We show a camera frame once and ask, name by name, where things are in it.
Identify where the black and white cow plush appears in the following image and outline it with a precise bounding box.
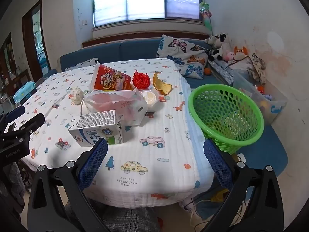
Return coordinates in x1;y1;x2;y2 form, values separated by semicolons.
208;33;231;61

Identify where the pink plush toy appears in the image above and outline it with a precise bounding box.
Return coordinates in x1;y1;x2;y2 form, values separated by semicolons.
222;51;236;62

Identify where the clear plastic container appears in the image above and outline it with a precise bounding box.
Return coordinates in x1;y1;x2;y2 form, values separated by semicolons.
139;89;160;109

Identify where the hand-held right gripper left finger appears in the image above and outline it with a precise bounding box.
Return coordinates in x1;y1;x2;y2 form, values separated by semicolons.
27;138;108;232

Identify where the person's plaid trouser leg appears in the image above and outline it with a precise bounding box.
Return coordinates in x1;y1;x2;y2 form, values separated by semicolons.
64;199;161;232

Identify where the beige crumpled cloth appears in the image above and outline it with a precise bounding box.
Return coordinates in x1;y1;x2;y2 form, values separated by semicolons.
227;54;254;69

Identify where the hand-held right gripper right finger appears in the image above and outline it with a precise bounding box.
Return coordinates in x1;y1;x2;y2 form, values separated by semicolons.
203;138;284;232

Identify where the green perforated plastic basket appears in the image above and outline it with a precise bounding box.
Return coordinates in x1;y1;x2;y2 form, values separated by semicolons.
188;84;265;155

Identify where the white milk carton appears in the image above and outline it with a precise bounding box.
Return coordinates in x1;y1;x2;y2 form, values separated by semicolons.
68;109;124;148

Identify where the red printed paper cup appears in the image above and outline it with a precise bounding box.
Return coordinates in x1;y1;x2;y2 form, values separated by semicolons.
90;62;132;92

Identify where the red plastic mesh net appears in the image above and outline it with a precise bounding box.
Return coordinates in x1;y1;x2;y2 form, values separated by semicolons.
132;70;151;88

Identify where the grey patterned mat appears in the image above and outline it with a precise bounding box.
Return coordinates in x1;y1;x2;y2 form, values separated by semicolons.
208;59;236;85

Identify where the wooden cabinet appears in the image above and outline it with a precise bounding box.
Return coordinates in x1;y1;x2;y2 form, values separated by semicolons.
0;32;20;97

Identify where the white car printed blanket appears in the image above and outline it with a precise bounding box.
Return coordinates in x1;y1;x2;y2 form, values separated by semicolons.
14;58;215;208

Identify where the blue sofa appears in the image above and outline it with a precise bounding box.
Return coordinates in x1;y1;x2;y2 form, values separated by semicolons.
35;37;289;178

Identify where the beige printed cloth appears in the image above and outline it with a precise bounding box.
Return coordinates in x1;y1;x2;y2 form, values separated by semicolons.
247;53;267;85

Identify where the butterfly printed pillow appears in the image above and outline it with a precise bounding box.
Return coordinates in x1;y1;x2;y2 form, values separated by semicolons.
156;34;213;80

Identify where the white tissue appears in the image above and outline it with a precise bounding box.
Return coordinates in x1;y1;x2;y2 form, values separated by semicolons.
69;87;84;105

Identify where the white printed pillow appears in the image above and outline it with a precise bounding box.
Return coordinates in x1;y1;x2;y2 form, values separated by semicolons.
64;57;99;72

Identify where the clear plastic storage box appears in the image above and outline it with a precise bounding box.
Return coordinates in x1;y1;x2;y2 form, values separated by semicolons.
233;72;289;125

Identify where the orange fox plush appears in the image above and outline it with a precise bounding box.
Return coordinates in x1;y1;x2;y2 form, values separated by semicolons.
232;46;248;61

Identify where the colourful pinwheel toy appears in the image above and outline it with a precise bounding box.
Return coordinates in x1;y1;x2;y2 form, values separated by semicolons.
199;0;214;35

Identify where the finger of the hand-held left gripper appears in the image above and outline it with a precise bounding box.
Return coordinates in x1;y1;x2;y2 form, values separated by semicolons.
13;113;45;136
0;106;26;124

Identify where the brown door frame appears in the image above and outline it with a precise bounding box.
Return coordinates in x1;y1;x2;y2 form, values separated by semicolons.
22;0;51;83

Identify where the window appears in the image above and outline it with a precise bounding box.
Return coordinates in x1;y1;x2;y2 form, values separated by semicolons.
92;0;203;27

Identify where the translucent plastic bag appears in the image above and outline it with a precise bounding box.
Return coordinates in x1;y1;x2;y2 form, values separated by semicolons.
83;88;148;127

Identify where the orange fruit peel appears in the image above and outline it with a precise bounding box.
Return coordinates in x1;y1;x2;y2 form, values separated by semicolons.
153;71;173;96

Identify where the grey plush toy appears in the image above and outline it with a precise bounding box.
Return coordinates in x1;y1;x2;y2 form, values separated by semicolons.
204;35;220;46

